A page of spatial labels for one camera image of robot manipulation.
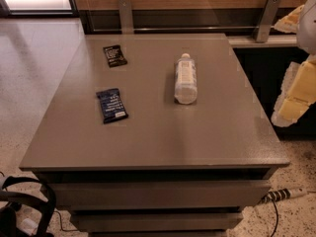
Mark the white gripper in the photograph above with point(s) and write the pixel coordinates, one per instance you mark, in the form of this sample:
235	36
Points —
308	27

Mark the clear plastic water bottle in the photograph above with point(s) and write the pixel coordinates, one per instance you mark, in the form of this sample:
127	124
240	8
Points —
186	87

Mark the white power strip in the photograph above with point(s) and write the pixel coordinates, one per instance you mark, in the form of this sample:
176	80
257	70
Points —
283	194

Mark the grey drawer cabinet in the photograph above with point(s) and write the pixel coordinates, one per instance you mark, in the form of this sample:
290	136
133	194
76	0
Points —
168	170

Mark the black snack packet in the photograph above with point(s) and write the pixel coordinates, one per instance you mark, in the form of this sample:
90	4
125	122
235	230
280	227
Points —
114	55

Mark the blue snack packet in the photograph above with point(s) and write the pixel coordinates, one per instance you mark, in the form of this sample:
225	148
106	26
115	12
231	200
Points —
111	105

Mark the right metal bracket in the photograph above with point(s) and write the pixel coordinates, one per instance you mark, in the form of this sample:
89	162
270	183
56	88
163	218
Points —
262	30

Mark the metal bracket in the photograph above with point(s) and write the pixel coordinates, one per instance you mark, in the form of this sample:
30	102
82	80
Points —
125	16
262	30

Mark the left metal bracket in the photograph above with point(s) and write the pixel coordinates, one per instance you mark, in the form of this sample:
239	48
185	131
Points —
125	16

